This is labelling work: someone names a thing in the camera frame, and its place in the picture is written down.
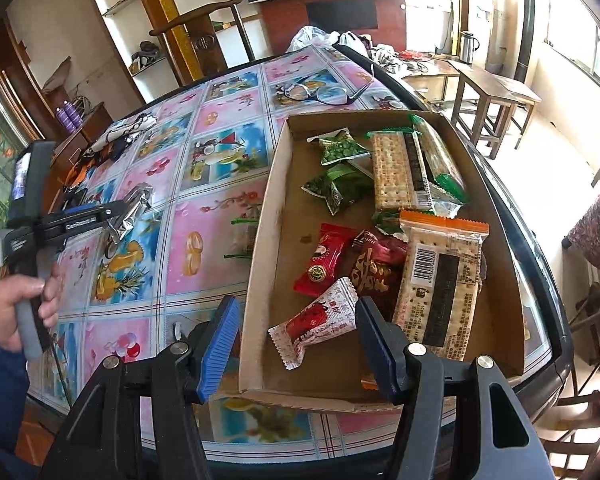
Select clear green-edged snack packet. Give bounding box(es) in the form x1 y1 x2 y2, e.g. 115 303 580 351
224 214 262 262

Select silver snack packet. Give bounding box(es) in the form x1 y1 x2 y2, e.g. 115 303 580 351
106 184 157 247

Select metal kettle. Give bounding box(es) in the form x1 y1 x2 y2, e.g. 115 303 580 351
458 30 482 64

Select eyeglasses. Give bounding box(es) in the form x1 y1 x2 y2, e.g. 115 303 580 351
274 76 374 108

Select red gold-print snack packet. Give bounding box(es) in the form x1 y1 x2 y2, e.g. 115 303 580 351
349 229 409 322

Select wooden side table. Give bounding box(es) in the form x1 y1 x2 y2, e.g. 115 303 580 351
404 54 544 149

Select cardboard box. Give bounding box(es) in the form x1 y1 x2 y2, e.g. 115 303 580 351
236 109 529 414

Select white and red snack packet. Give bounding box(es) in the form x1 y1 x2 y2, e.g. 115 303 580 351
267 276 359 372

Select wooden chair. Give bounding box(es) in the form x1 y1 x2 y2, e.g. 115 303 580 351
149 0 257 87

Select chair with patterned cushion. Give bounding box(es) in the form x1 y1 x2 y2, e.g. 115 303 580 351
561 144 600 311

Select green-edged dark-label cracker packet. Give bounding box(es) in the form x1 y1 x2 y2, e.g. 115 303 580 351
366 126 437 234

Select wooden sideboard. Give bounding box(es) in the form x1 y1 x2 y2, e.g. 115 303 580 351
41 101 114 212

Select black phone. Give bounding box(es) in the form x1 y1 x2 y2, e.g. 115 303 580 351
60 186 89 214

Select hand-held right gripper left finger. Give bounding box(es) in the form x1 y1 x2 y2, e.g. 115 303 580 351
39 295 243 480

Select white shelf unit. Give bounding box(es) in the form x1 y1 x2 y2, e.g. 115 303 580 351
81 0 182 107

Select black white orange scarf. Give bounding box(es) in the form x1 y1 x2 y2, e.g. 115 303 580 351
61 111 159 172

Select red green-label snack packet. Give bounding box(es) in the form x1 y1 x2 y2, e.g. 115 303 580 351
292 222 359 298

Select orange-edged cracker packet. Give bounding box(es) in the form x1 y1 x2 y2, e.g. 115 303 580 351
391 209 491 362

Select black stovepipe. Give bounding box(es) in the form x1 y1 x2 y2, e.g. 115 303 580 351
514 0 538 83

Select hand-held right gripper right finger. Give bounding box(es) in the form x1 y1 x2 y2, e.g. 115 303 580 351
354 296 557 480

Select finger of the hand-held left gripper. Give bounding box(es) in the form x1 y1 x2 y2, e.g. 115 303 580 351
100 196 148 234

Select person's left hand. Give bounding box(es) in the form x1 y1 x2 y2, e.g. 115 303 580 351
0 260 65 352

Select red-brown television cabinet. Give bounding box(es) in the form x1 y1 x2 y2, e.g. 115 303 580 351
259 0 409 57

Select dark bundle on shelf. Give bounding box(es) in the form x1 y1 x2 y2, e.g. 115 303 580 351
129 39 162 69

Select white plastic bag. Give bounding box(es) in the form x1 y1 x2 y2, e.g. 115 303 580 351
285 24 342 53

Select green pea snack packet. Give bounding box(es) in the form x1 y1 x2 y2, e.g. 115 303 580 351
306 129 372 168
301 161 374 217

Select floral printed tablecloth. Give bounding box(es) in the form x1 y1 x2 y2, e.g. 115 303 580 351
26 41 457 462

